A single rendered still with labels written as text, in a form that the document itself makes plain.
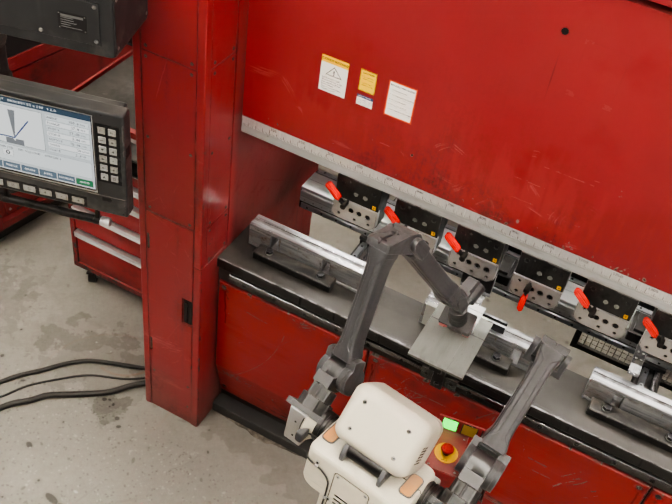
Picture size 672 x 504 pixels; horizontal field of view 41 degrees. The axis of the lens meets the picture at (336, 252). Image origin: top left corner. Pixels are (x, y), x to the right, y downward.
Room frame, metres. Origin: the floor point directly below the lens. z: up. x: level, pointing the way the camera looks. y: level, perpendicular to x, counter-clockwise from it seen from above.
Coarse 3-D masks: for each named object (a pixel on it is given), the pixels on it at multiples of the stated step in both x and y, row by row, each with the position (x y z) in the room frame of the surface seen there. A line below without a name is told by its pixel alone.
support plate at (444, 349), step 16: (432, 320) 1.95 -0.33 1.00; (480, 320) 1.99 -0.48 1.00; (432, 336) 1.88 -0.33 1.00; (448, 336) 1.89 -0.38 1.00; (464, 336) 1.91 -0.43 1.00; (480, 336) 1.92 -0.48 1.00; (416, 352) 1.81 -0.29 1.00; (432, 352) 1.82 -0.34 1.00; (448, 352) 1.83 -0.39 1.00; (464, 352) 1.84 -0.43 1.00; (448, 368) 1.77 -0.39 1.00; (464, 368) 1.78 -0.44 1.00
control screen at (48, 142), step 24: (0, 96) 1.96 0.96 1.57; (0, 120) 1.96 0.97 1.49; (24, 120) 1.95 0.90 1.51; (48, 120) 1.95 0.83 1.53; (72, 120) 1.94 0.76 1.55; (0, 144) 1.96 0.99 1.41; (24, 144) 1.96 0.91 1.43; (48, 144) 1.95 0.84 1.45; (72, 144) 1.94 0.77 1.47; (24, 168) 1.96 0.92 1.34; (48, 168) 1.95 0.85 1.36; (72, 168) 1.94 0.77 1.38
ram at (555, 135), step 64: (256, 0) 2.29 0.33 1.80; (320, 0) 2.22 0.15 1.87; (384, 0) 2.16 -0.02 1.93; (448, 0) 2.09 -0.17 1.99; (512, 0) 2.04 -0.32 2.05; (576, 0) 1.98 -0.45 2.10; (640, 0) 1.96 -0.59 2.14; (256, 64) 2.29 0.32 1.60; (320, 64) 2.21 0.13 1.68; (384, 64) 2.14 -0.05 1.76; (448, 64) 2.08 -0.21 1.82; (512, 64) 2.02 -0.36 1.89; (576, 64) 1.97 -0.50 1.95; (640, 64) 1.92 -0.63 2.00; (320, 128) 2.20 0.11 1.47; (384, 128) 2.13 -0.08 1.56; (448, 128) 2.07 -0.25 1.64; (512, 128) 2.00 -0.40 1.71; (576, 128) 1.95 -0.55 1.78; (640, 128) 1.90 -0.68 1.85; (448, 192) 2.05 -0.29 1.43; (512, 192) 1.99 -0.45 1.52; (576, 192) 1.93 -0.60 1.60; (640, 192) 1.87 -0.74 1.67; (640, 256) 1.85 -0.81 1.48
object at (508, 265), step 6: (504, 258) 2.26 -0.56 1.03; (510, 258) 2.26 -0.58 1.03; (504, 264) 2.23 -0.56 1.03; (510, 264) 2.23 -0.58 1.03; (516, 264) 2.25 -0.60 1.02; (498, 270) 2.20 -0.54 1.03; (504, 270) 2.20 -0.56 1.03; (510, 270) 2.21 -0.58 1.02; (498, 276) 2.19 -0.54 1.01; (504, 276) 2.18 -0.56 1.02; (510, 276) 2.19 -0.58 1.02; (498, 282) 2.18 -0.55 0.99; (504, 282) 2.18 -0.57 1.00; (480, 300) 2.07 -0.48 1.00
